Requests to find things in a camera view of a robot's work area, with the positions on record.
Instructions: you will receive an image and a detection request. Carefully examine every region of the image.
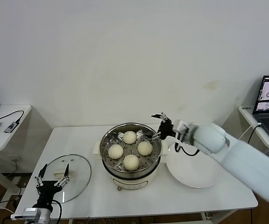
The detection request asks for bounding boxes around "white laptop cable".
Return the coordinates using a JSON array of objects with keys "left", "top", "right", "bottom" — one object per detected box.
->
[{"left": 239, "top": 123, "right": 261, "bottom": 140}]

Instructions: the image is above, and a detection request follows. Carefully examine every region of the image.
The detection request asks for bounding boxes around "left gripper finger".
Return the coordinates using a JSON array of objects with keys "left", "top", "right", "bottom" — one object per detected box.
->
[
  {"left": 54, "top": 163, "right": 70, "bottom": 188},
  {"left": 35, "top": 163, "right": 48, "bottom": 188}
]

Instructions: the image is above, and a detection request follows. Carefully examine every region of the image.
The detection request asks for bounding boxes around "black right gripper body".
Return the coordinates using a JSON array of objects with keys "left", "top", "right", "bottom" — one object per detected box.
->
[{"left": 157, "top": 118, "right": 175, "bottom": 140}]

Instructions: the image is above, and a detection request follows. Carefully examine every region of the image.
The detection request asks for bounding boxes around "steel perforated steamer basket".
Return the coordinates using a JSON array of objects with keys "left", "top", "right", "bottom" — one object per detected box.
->
[{"left": 92, "top": 123, "right": 169, "bottom": 177}]

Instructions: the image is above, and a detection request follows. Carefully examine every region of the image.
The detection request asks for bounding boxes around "black laptop power cable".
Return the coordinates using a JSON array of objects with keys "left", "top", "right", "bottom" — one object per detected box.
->
[{"left": 248, "top": 125, "right": 262, "bottom": 144}]

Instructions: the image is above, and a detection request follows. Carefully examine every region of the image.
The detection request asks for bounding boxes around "white floor power strip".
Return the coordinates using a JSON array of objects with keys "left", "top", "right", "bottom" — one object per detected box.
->
[{"left": 0, "top": 197, "right": 21, "bottom": 210}]

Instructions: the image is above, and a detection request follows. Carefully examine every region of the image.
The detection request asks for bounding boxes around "white round plate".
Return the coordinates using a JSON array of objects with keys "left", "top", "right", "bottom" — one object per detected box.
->
[{"left": 166, "top": 140, "right": 222, "bottom": 189}]

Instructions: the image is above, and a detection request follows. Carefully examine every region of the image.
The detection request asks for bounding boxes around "glass pot lid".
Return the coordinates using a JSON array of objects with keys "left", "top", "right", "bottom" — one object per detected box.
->
[{"left": 36, "top": 153, "right": 92, "bottom": 205}]

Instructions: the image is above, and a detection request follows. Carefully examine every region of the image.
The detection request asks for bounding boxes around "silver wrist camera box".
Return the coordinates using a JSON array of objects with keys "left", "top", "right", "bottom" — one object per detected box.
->
[
  {"left": 173, "top": 120, "right": 189, "bottom": 140},
  {"left": 10, "top": 207, "right": 42, "bottom": 222}
]

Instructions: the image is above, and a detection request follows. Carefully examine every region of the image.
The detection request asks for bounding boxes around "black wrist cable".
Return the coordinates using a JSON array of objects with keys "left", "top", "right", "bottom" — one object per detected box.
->
[
  {"left": 51, "top": 200, "right": 63, "bottom": 220},
  {"left": 174, "top": 140, "right": 200, "bottom": 156}
]

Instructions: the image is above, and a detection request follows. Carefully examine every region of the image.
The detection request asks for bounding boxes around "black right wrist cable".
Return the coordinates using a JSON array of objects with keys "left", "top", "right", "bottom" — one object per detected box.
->
[{"left": 174, "top": 140, "right": 200, "bottom": 156}]

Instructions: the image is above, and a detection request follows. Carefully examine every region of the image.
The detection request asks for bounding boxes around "black usb hub cable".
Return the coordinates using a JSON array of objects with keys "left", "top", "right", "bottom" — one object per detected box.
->
[{"left": 0, "top": 110, "right": 25, "bottom": 124}]

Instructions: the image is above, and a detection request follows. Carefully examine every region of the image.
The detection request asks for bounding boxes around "cream electric cooker base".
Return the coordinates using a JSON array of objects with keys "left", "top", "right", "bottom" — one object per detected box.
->
[{"left": 93, "top": 153, "right": 167, "bottom": 192}]

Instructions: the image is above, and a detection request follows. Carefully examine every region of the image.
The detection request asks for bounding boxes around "grey usb hub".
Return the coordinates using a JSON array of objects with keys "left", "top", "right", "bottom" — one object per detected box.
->
[{"left": 3, "top": 121, "right": 18, "bottom": 134}]

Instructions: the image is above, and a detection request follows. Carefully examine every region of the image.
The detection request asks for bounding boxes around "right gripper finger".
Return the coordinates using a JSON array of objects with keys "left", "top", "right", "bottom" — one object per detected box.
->
[
  {"left": 151, "top": 112, "right": 170, "bottom": 123},
  {"left": 145, "top": 131, "right": 162, "bottom": 141}
]

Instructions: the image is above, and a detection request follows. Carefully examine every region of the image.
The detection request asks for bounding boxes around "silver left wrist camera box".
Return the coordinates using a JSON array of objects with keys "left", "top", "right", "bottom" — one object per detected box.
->
[{"left": 10, "top": 207, "right": 42, "bottom": 222}]

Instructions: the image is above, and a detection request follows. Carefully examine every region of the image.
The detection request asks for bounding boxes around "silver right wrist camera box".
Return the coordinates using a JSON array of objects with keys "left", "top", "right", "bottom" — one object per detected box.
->
[{"left": 173, "top": 120, "right": 189, "bottom": 140}]

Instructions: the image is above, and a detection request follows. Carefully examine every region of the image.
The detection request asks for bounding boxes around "white steamed baozi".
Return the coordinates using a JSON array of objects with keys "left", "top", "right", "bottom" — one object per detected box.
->
[
  {"left": 122, "top": 130, "right": 137, "bottom": 145},
  {"left": 123, "top": 154, "right": 140, "bottom": 171},
  {"left": 107, "top": 144, "right": 124, "bottom": 160},
  {"left": 137, "top": 141, "right": 153, "bottom": 156}
]

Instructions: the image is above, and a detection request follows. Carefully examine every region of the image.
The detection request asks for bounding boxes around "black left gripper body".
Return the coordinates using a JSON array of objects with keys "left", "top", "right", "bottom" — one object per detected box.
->
[{"left": 33, "top": 180, "right": 64, "bottom": 208}]

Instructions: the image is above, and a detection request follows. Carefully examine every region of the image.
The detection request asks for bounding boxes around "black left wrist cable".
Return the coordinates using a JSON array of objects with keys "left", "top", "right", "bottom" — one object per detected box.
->
[{"left": 51, "top": 200, "right": 63, "bottom": 220}]

